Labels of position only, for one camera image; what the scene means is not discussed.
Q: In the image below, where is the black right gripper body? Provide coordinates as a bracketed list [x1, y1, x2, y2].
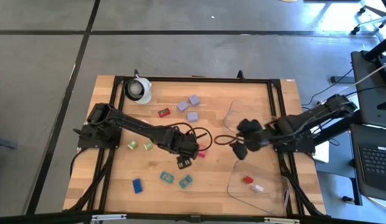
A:
[242, 123, 275, 153]

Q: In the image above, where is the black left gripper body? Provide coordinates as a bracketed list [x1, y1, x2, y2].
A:
[166, 128, 200, 160]

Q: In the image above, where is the teal digital timer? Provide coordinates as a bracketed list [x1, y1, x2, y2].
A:
[178, 174, 194, 190]
[159, 170, 175, 184]

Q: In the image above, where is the blue digital timer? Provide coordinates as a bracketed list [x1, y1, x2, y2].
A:
[132, 178, 144, 194]

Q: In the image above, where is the black office desk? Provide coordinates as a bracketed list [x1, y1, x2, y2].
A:
[350, 49, 386, 125]

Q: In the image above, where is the office chair with silver base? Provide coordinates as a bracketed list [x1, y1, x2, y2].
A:
[351, 0, 386, 35]

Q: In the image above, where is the clear plastic bin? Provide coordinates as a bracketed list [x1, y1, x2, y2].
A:
[222, 99, 278, 138]
[227, 159, 290, 217]

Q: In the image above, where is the white paper sheet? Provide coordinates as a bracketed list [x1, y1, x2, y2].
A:
[314, 140, 330, 164]

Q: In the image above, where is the laptop computer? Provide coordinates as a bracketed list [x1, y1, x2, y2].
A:
[350, 123, 386, 203]

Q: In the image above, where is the black keyboard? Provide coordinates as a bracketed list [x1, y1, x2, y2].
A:
[357, 144, 386, 185]

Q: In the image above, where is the black crossbeam with silver brackets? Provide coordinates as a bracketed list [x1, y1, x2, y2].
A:
[0, 210, 386, 224]

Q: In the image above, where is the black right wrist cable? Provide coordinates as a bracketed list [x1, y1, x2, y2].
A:
[214, 134, 243, 146]

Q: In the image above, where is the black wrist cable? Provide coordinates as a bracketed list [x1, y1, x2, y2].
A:
[171, 122, 214, 153]
[214, 134, 243, 146]

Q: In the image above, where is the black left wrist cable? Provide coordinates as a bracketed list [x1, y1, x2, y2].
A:
[171, 122, 214, 153]

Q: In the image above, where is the black aluminium table frame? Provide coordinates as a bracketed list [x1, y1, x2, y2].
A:
[68, 70, 324, 218]

